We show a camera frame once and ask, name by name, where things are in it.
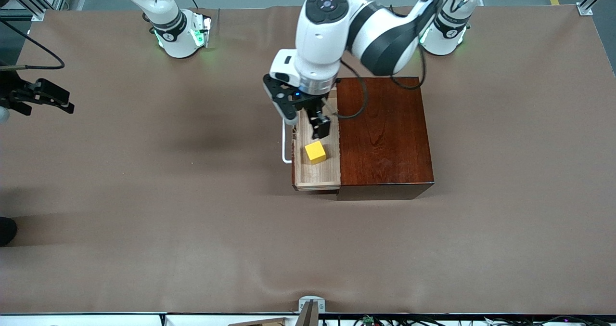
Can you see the yellow wooden block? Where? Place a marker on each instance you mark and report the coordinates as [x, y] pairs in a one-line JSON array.
[[315, 152]]

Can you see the light wooden drawer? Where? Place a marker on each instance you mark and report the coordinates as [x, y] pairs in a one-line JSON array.
[[317, 176]]

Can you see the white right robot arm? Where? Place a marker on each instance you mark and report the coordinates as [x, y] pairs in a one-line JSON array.
[[168, 32]]

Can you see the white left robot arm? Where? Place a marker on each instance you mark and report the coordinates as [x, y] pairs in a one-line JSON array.
[[317, 42]]

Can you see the small green connector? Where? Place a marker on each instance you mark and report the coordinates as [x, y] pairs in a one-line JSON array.
[[368, 320]]

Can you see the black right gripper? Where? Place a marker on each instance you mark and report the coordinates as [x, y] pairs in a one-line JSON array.
[[13, 93]]

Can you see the black rounded object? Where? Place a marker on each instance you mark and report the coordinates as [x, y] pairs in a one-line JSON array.
[[6, 232]]

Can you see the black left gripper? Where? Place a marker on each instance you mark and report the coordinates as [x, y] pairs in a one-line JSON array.
[[315, 105]]

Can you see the brown cardboard piece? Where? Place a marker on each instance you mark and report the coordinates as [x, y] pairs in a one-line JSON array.
[[260, 322]]

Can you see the brown table mat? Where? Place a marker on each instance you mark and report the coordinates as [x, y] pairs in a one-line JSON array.
[[192, 244]]

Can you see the dark brown wooden cabinet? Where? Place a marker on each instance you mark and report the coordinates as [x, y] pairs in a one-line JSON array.
[[390, 138]]

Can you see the grey metal bracket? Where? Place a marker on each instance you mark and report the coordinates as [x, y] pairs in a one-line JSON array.
[[311, 303]]

